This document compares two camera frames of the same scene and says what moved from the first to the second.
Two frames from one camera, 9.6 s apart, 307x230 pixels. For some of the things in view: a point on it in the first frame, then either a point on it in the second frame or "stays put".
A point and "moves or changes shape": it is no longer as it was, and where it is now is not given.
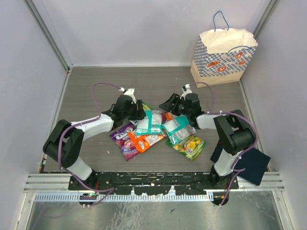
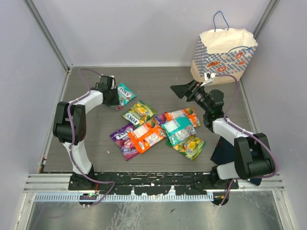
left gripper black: x=138 y=115 to x=115 y=101
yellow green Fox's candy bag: x=190 y=147 stays put
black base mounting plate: x=149 y=183 stays put
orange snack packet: x=141 y=142 stays put
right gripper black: x=173 y=99 to x=181 y=90
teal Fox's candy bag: x=178 y=129 stays put
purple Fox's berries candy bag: x=127 y=145 stays put
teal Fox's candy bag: x=150 y=124 moves or changes shape
